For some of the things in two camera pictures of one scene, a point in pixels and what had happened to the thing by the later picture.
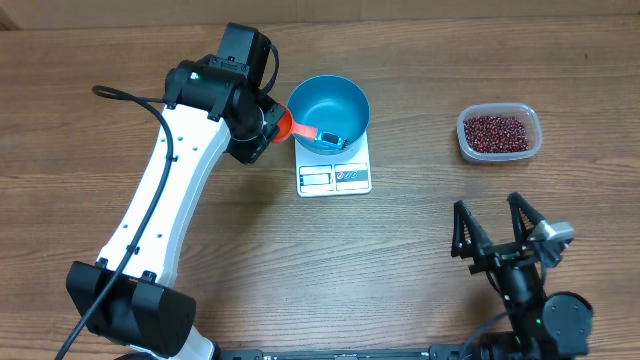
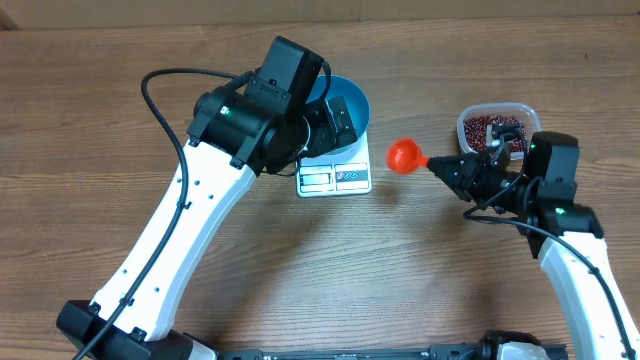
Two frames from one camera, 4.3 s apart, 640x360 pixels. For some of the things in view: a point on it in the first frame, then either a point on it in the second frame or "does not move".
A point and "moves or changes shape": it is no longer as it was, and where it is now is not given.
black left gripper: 252,154 -> 318,114
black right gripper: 500,257 -> 476,176
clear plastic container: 498,131 does not move
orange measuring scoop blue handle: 287,128 moves or changes shape
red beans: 495,134 does not move
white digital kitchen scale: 347,172 does not move
